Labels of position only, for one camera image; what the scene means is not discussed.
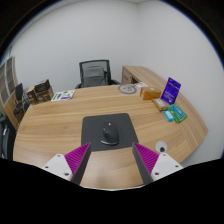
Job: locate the small brown cardboard box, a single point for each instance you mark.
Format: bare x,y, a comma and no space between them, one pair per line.
31,96

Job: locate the white printed leaflet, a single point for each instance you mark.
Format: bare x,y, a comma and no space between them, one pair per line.
62,95

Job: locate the green packet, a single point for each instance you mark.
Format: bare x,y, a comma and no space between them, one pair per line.
178,113

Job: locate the orange-brown cardboard box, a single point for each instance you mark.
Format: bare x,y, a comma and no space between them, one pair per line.
150,94

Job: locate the black mesh office chair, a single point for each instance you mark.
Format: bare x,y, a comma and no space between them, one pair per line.
95,73

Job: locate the black visitor chair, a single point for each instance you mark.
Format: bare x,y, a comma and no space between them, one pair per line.
20,98

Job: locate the round grey printed disc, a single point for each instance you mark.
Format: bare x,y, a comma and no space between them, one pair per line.
126,89

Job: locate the blue packet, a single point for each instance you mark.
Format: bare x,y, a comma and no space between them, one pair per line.
168,116

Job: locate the small tan box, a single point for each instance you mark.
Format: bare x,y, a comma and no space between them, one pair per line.
160,104

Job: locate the black computer mouse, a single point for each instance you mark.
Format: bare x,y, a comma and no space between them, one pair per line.
110,134

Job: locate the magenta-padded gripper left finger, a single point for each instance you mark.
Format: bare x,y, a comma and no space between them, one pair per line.
56,165

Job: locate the purple card package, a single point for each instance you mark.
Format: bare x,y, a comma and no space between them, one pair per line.
171,90

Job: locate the dark grey mouse pad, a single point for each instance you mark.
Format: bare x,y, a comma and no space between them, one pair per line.
91,133

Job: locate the small white round cap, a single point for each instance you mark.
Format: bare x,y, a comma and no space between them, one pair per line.
161,146

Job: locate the large open brown cardboard box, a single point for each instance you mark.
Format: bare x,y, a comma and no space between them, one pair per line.
44,91

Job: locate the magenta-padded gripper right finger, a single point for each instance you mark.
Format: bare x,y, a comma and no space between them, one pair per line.
165,165

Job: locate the wooden side desk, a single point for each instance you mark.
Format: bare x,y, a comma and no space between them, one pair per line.
143,73

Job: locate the wooden shelf unit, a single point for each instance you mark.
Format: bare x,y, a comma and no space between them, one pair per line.
8,83

